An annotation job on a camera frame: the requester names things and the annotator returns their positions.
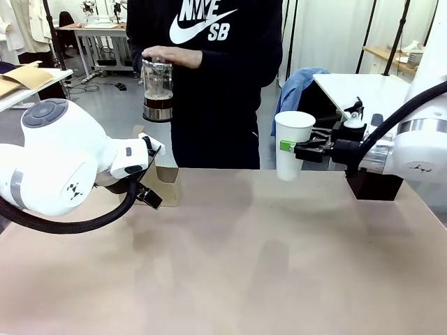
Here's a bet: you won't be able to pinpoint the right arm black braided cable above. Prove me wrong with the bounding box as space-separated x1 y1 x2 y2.
344 82 447 179

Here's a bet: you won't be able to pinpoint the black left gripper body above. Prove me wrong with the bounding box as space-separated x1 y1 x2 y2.
100 174 141 197

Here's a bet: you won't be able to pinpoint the grey metal workbench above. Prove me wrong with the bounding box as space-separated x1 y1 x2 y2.
54 22 135 80

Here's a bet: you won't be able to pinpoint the brown cardboard cup carrier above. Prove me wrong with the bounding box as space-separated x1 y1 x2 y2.
117 125 183 209

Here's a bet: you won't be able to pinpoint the black stand pole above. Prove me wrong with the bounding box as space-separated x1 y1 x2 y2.
355 0 372 74
42 0 68 73
381 0 410 77

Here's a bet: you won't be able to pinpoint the glass french press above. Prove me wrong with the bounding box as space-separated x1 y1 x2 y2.
140 57 175 124

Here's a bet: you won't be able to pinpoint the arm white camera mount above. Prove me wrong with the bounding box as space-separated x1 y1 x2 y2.
138 133 166 156
343 96 367 130

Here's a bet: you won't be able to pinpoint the white lab coat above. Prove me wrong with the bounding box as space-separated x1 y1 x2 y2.
23 0 54 54
0 0 26 66

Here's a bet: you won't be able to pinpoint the person's black hoodie torso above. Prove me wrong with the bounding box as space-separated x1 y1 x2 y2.
126 0 284 170

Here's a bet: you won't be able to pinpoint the white side table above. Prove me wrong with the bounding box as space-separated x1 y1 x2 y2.
312 72 420 118

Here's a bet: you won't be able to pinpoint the blue cloth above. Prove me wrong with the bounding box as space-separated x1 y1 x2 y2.
270 67 331 137

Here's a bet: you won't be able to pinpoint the right arm white camera mount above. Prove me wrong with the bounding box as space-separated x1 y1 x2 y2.
343 96 367 130

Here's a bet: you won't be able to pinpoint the white paper cup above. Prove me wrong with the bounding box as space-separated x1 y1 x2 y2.
274 111 316 182

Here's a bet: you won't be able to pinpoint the grey stacked dishes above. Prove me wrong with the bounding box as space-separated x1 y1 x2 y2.
406 47 425 68

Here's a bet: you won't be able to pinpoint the brown cardboard sheet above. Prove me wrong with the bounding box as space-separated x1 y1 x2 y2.
0 61 54 98

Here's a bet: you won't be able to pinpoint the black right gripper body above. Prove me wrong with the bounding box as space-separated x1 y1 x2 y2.
330 120 365 165

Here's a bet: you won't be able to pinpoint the white desk with cardboard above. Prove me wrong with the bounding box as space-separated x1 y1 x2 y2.
0 68 75 112

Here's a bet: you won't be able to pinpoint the left arm white camera mount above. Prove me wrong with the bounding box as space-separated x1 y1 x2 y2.
138 133 166 156

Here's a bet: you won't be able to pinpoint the small white background robot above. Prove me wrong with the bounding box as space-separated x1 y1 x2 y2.
81 0 103 27

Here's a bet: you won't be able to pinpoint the wooden shelf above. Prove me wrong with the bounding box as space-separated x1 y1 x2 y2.
362 45 420 77

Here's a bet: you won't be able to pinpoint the person's left hand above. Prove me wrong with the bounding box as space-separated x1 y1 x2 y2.
142 45 204 69

